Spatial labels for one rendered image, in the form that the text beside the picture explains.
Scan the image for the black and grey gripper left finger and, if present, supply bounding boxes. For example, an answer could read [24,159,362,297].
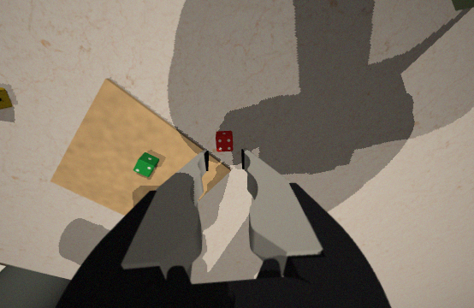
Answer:
[56,150,209,308]

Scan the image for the green die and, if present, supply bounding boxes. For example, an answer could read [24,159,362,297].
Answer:
[133,152,159,177]

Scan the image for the red die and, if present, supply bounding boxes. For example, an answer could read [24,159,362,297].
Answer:
[216,131,233,151]

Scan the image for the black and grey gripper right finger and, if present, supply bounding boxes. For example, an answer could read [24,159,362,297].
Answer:
[241,148,391,308]

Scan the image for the tan flat mat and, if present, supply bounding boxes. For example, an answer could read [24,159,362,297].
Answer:
[50,78,231,216]

